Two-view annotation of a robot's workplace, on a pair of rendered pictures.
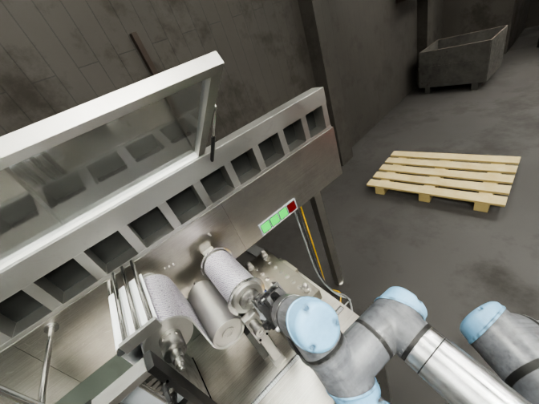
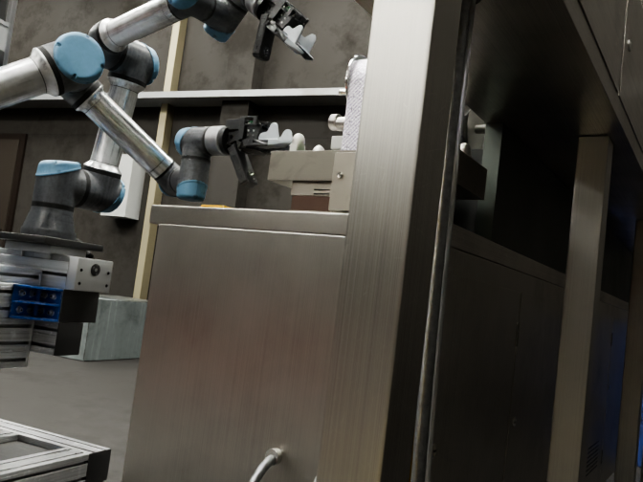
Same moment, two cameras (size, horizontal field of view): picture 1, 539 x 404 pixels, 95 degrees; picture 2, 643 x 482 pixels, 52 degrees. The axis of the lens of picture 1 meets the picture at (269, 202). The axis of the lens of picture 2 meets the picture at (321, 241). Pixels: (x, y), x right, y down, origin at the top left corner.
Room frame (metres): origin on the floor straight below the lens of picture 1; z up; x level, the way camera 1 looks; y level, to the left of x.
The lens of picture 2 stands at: (1.84, -0.66, 0.75)
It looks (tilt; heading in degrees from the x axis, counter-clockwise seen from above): 5 degrees up; 147
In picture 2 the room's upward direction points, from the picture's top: 7 degrees clockwise
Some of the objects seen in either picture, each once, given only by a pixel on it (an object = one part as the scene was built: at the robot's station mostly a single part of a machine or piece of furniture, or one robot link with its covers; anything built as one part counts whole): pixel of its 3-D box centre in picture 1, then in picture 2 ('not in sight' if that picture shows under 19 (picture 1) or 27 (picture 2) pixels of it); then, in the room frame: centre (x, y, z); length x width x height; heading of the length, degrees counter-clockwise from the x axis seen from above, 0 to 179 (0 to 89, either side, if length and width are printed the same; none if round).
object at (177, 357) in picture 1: (179, 361); not in sight; (0.40, 0.39, 1.34); 0.06 x 0.03 x 0.03; 25
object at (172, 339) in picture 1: (172, 345); not in sight; (0.45, 0.41, 1.34); 0.06 x 0.06 x 0.06; 25
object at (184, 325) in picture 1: (160, 311); not in sight; (0.59, 0.48, 1.34); 0.25 x 0.14 x 0.14; 25
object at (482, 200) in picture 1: (436, 175); not in sight; (2.14, -1.88, 0.06); 1.29 x 0.89 x 0.12; 32
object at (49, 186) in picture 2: not in sight; (58, 182); (-0.20, -0.29, 0.98); 0.13 x 0.12 x 0.14; 112
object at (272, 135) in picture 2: not in sight; (274, 135); (0.47, 0.05, 1.11); 0.09 x 0.03 x 0.06; 17
